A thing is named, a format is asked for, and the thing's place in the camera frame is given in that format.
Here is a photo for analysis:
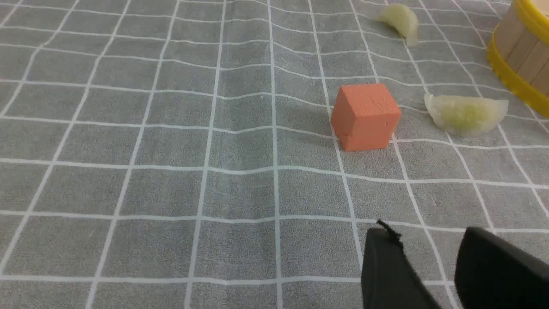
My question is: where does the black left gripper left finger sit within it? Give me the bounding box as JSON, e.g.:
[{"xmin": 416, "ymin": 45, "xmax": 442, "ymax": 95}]
[{"xmin": 361, "ymin": 220, "xmax": 441, "ymax": 309}]

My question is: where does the grey checked tablecloth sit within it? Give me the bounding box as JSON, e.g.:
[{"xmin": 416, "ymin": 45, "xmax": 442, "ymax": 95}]
[{"xmin": 0, "ymin": 0, "xmax": 549, "ymax": 309}]

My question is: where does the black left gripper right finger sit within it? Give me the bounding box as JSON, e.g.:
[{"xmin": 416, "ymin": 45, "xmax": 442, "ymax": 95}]
[{"xmin": 454, "ymin": 227, "xmax": 549, "ymax": 309}]

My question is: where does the orange foam cube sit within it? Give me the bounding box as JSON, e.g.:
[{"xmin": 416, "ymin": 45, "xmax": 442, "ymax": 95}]
[{"xmin": 331, "ymin": 83, "xmax": 401, "ymax": 152}]

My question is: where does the green translucent dumpling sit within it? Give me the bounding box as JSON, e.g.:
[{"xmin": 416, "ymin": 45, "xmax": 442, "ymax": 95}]
[{"xmin": 424, "ymin": 93, "xmax": 509, "ymax": 138}]

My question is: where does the yellow rimmed bamboo steamer tray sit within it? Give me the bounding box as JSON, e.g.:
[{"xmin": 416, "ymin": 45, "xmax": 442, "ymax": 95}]
[{"xmin": 487, "ymin": 0, "xmax": 549, "ymax": 117}]

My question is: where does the pale green dumpling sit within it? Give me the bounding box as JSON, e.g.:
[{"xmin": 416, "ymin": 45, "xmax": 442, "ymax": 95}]
[{"xmin": 376, "ymin": 3, "xmax": 419, "ymax": 47}]

